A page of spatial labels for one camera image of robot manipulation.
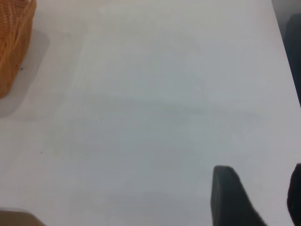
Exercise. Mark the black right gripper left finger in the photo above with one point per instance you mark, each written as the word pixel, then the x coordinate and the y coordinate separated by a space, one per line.
pixel 229 202

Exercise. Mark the dark blue object beside table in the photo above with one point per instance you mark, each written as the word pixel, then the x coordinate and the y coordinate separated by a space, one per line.
pixel 295 47

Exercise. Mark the orange woven wicker basket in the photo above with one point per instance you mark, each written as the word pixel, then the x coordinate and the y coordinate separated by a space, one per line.
pixel 13 40

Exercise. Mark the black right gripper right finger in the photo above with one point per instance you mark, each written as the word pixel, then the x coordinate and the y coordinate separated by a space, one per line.
pixel 295 195

